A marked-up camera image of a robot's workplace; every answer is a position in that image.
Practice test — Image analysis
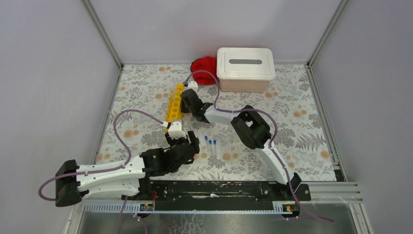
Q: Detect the clear tube blue cap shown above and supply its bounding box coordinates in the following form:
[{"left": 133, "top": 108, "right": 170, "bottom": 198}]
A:
[
  {"left": 212, "top": 140, "right": 217, "bottom": 156},
  {"left": 208, "top": 140, "right": 214, "bottom": 156},
  {"left": 204, "top": 136, "right": 210, "bottom": 154}
]

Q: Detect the yellow test tube rack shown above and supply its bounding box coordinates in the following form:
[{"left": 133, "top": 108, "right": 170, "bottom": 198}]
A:
[{"left": 165, "top": 83, "right": 184, "bottom": 122}]

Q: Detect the white plastic box lid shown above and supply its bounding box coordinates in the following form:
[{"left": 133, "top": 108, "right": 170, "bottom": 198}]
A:
[{"left": 217, "top": 47, "right": 276, "bottom": 81}]

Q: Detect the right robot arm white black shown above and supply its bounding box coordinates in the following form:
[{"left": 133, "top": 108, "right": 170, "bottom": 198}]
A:
[{"left": 180, "top": 89, "right": 302, "bottom": 201}]

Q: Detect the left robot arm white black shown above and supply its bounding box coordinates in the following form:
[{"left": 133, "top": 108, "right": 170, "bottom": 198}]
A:
[{"left": 55, "top": 131, "right": 200, "bottom": 207}]

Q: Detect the floral table mat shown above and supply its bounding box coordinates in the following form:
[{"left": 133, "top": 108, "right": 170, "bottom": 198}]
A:
[{"left": 95, "top": 64, "right": 336, "bottom": 185}]

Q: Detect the red cloth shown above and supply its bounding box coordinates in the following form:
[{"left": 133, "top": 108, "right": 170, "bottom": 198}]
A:
[{"left": 190, "top": 56, "right": 217, "bottom": 85}]

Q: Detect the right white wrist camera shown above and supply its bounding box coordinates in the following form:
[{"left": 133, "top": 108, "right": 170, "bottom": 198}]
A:
[{"left": 186, "top": 81, "right": 199, "bottom": 93}]

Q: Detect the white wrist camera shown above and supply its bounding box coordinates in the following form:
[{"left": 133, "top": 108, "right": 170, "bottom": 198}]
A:
[
  {"left": 163, "top": 119, "right": 186, "bottom": 139},
  {"left": 186, "top": 81, "right": 199, "bottom": 93}
]

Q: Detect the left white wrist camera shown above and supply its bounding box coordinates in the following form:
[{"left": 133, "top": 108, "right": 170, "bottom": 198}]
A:
[{"left": 163, "top": 119, "right": 186, "bottom": 139}]

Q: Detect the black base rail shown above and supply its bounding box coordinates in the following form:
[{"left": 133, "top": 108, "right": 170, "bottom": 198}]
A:
[{"left": 128, "top": 180, "right": 311, "bottom": 206}]

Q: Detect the white slotted cable duct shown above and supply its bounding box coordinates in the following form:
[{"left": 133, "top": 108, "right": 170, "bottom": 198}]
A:
[{"left": 84, "top": 202, "right": 300, "bottom": 215}]

